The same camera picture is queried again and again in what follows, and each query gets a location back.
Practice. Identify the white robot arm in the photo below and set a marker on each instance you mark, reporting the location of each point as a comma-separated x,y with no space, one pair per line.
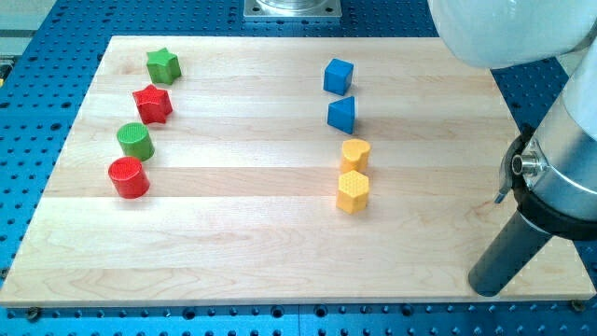
552,172

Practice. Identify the yellow hexagon block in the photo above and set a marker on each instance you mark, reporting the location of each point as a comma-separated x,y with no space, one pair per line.
353,191

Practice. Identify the yellow heart block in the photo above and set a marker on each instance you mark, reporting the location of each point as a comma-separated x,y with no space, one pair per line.
354,155

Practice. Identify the blue triangle block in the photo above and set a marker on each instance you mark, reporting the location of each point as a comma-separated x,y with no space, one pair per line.
341,114

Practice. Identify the light wooden board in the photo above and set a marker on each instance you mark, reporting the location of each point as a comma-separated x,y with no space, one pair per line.
241,207

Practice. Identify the blue cube block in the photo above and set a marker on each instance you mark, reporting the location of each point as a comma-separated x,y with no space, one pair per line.
338,76

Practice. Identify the red star block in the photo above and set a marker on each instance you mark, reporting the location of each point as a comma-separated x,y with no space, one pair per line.
153,104

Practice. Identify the green cylinder block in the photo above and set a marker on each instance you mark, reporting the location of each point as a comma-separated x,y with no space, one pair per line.
134,140

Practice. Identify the green star block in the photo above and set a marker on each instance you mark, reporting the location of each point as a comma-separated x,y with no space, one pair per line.
163,66

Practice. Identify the red cylinder block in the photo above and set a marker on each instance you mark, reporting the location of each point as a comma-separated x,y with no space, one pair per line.
128,177

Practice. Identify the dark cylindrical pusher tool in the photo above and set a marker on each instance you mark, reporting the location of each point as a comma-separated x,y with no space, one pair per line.
511,249

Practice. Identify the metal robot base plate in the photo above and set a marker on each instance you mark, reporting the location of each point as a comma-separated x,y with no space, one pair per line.
292,9

